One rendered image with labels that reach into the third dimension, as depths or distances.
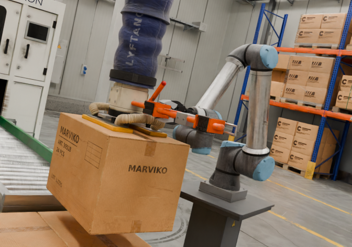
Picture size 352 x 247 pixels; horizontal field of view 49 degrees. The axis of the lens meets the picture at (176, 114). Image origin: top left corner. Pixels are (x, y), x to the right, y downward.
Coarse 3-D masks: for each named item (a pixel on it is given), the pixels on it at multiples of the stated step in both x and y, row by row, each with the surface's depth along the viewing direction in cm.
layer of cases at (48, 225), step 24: (0, 216) 183; (24, 216) 189; (48, 216) 196; (72, 216) 203; (0, 240) 160; (24, 240) 164; (48, 240) 169; (72, 240) 175; (96, 240) 180; (120, 240) 186
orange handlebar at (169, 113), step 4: (132, 104) 179; (136, 104) 176; (140, 104) 173; (160, 108) 162; (160, 112) 161; (164, 112) 158; (168, 112) 156; (172, 112) 155; (176, 112) 154; (168, 116) 156; (172, 116) 154; (188, 116) 147; (188, 120) 146; (192, 120) 144; (216, 124) 135; (220, 124) 136; (216, 128) 135; (220, 128) 136
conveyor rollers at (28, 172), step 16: (0, 128) 390; (0, 144) 323; (16, 144) 340; (0, 160) 274; (16, 160) 288; (32, 160) 296; (0, 176) 240; (16, 176) 247; (32, 176) 260; (16, 192) 220; (32, 192) 226; (48, 192) 232
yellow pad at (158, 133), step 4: (132, 124) 193; (148, 124) 187; (132, 128) 191; (136, 128) 188; (140, 128) 185; (144, 128) 185; (148, 128) 184; (144, 132) 182; (148, 132) 179; (152, 132) 179; (156, 132) 180; (160, 132) 184; (160, 136) 182; (164, 136) 183
